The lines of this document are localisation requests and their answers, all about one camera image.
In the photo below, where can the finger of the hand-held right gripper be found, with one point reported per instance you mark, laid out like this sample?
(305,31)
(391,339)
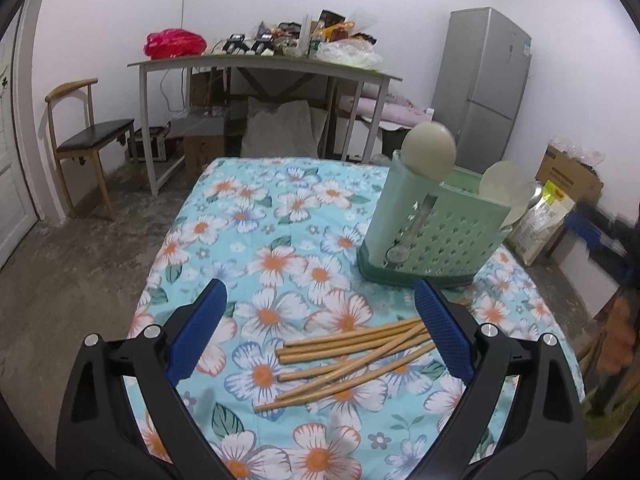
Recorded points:
(590,227)

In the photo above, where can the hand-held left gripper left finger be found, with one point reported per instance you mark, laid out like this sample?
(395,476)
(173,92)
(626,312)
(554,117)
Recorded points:
(200,330)

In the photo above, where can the yellow plastic bag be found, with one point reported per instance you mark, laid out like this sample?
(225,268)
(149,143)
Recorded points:
(340,32)

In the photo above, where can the silver refrigerator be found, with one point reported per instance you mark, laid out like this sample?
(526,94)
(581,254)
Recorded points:
(480,85)

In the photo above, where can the clear bag with green contents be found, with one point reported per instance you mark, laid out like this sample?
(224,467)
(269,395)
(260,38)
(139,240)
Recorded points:
(350,55)

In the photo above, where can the red plastic bag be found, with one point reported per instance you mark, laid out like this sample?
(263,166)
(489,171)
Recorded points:
(175,45)

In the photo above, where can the black handheld device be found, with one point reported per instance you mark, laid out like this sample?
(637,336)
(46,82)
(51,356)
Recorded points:
(262,45)
(234,45)

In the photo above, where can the person's right hand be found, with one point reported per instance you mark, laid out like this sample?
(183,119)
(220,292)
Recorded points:
(620,335)

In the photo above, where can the grey plastic wrapped box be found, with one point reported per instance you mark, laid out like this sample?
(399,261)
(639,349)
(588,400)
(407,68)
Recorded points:
(200,120)

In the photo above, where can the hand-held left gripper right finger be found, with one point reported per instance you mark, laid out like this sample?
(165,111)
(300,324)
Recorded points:
(445,330)

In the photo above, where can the yellow green rice bag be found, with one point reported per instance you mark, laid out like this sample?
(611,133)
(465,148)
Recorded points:
(542,220)

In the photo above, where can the wooden chair with dark seat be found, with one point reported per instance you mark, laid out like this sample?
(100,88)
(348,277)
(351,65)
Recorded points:
(95,135)

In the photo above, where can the grey metal-legged table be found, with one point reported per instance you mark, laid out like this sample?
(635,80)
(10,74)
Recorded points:
(225,62)

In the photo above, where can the large steel spoon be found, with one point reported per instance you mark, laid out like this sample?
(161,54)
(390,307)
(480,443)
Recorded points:
(534,197)

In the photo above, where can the brown cardboard box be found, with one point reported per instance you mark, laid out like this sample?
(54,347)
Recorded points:
(202,152)

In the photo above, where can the large printed cardboard box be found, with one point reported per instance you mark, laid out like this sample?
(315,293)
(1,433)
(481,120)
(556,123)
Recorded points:
(575,180)

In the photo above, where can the clear crumpled plastic sheet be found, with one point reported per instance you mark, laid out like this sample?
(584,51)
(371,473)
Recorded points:
(575,150)

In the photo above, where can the white panel door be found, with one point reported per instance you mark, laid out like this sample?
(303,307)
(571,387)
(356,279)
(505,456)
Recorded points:
(12,185)

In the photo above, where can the pink rolled mat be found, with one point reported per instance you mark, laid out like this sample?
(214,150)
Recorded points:
(380,112)

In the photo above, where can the green plastic utensil holder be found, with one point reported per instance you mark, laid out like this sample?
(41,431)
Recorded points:
(440,240)

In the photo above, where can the dark snack box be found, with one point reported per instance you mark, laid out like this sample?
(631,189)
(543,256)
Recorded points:
(332,16)

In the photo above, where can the small dark low box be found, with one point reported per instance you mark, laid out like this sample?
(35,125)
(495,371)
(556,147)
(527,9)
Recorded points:
(150,145)

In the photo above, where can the blue floral blanket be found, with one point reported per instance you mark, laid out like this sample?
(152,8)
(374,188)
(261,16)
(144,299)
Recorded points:
(310,240)

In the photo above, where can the wooden chair with grey seat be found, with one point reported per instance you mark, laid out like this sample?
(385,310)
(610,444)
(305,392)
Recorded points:
(585,280)

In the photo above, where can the floral rolled mat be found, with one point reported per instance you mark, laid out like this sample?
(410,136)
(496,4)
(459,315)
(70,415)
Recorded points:
(400,97)

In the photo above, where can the clear crinkled plastic wrapper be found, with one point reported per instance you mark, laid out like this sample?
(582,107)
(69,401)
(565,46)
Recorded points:
(365,20)

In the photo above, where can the grey sack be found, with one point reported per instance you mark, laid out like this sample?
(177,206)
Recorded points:
(282,127)

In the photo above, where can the bundle of wooden chopsticks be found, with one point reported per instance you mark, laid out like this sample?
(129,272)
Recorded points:
(310,349)

